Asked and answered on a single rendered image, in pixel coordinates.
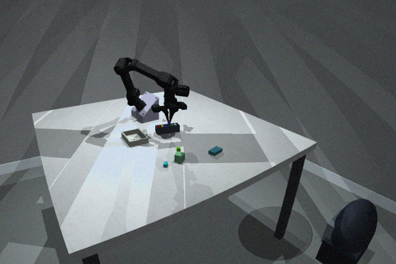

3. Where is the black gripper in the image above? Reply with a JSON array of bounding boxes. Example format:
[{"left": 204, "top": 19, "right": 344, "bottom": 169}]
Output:
[{"left": 151, "top": 95, "right": 187, "bottom": 122}]

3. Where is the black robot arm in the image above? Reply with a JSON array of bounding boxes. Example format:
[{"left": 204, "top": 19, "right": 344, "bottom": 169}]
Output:
[{"left": 114, "top": 57, "right": 190, "bottom": 112}]

